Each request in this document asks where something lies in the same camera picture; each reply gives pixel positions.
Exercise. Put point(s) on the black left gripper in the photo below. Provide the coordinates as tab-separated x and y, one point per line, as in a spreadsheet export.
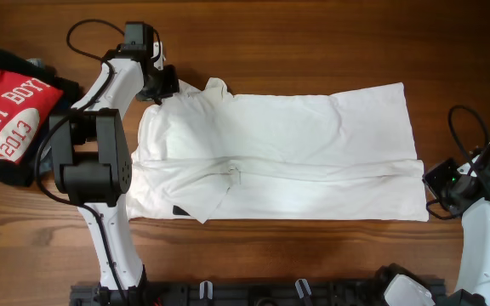
160	85

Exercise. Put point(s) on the red printed folded t-shirt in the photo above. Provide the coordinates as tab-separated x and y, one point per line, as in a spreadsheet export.
25	102

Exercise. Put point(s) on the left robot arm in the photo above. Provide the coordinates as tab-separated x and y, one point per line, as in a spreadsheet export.
91	161

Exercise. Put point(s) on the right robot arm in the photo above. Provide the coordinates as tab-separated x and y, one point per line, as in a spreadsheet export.
473	285

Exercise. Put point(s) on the black folded garment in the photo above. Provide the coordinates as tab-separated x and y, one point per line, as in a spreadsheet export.
22	174

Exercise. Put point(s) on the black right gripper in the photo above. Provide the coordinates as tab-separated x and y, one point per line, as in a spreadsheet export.
436	179

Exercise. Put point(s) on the white t-shirt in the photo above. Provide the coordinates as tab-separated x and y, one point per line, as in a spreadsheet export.
218	155

